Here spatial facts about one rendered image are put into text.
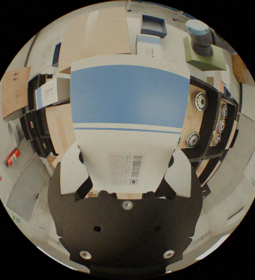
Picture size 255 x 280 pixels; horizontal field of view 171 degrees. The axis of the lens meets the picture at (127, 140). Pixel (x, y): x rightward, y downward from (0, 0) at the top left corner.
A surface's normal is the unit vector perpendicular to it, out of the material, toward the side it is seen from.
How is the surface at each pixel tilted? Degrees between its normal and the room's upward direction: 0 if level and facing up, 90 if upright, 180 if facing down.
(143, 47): 0
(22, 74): 72
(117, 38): 0
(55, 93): 0
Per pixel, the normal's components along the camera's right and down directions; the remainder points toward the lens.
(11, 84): 0.98, 0.15
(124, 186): 0.00, 0.49
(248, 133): -1.00, -0.04
